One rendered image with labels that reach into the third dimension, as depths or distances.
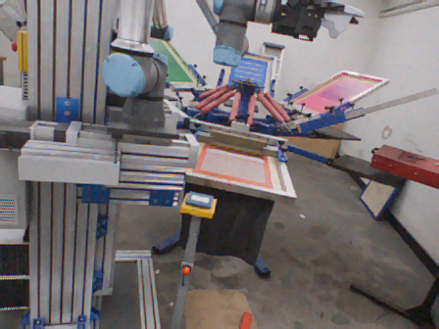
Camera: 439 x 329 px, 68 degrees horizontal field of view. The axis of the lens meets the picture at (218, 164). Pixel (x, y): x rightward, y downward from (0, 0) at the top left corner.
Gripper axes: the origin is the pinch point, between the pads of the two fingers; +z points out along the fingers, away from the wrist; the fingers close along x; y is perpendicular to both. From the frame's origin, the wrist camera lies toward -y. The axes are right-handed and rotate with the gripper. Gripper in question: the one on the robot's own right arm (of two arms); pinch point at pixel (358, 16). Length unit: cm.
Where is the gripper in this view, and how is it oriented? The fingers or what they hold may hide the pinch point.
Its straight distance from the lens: 92.9
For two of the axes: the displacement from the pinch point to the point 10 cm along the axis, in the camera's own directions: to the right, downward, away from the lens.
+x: -1.5, 1.8, -9.7
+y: -2.1, 9.6, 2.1
